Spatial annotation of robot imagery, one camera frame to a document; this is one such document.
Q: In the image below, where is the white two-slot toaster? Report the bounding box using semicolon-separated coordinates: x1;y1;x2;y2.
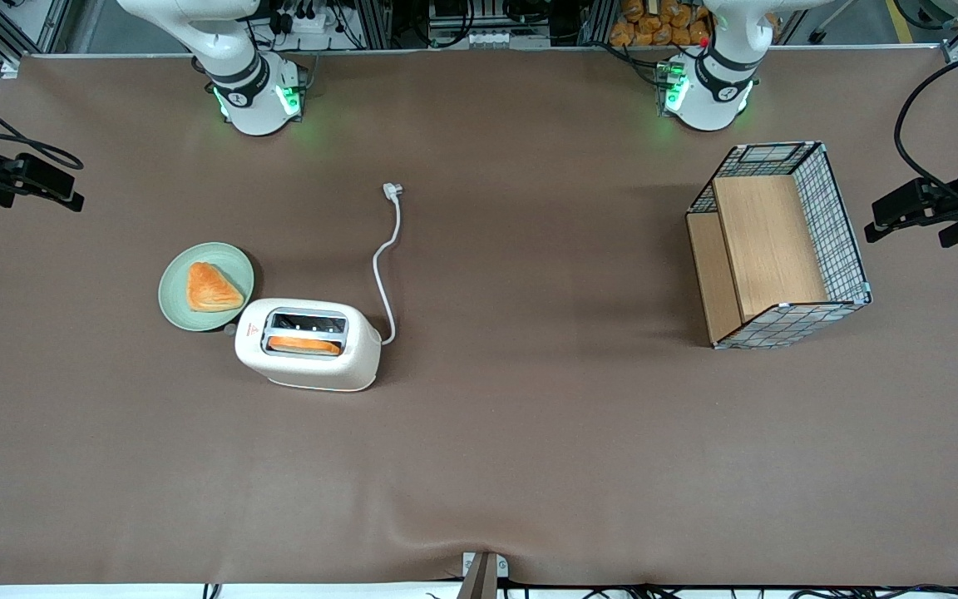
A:
235;298;383;393

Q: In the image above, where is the toast slice in toaster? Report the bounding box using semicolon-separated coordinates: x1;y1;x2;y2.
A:
268;335;343;357

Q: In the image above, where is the wooden step shelf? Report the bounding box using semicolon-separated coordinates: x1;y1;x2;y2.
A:
687;175;829;344

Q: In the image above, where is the pale green round plate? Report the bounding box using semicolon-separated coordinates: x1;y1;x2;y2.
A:
158;242;256;333

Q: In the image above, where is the triangular golden pastry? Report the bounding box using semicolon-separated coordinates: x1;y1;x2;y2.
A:
186;262;245;314

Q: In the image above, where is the white power strip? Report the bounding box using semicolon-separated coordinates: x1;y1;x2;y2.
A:
275;4;343;37

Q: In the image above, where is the bag of orange bread rolls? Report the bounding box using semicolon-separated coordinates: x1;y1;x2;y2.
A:
609;0;714;48

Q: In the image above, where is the brown table cloth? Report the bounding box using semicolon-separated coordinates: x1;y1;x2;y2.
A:
0;46;958;588

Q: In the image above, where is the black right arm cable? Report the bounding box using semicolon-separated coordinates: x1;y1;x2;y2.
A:
0;75;86;172

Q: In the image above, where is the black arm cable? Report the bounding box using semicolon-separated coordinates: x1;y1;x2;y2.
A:
894;43;958;205
0;75;86;172

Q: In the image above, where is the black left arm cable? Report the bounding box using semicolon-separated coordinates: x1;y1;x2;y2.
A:
894;43;958;205

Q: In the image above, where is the wire grid basket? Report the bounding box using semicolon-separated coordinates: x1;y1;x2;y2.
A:
686;141;873;350

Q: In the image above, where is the white toaster power cord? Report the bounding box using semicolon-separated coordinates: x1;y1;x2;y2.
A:
372;183;404;347

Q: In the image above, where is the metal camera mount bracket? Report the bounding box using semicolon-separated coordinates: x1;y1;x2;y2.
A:
456;552;510;599

